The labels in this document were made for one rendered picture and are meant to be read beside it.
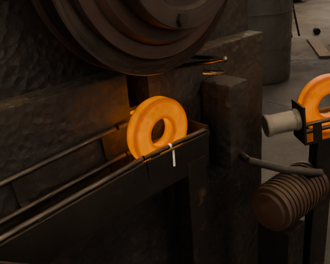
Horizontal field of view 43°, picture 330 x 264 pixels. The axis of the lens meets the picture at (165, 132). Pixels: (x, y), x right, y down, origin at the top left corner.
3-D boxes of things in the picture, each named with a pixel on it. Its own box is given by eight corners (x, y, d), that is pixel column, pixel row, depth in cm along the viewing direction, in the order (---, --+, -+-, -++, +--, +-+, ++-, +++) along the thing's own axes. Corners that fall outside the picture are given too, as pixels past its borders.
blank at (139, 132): (116, 122, 89) (125, 125, 86) (166, 83, 95) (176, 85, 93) (140, 175, 97) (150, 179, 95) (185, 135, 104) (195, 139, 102)
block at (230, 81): (201, 161, 118) (197, 79, 108) (220, 151, 123) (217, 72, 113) (231, 173, 111) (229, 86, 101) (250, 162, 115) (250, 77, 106)
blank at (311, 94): (316, 139, 117) (321, 144, 114) (285, 100, 111) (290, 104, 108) (362, 102, 114) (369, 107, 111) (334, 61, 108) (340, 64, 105)
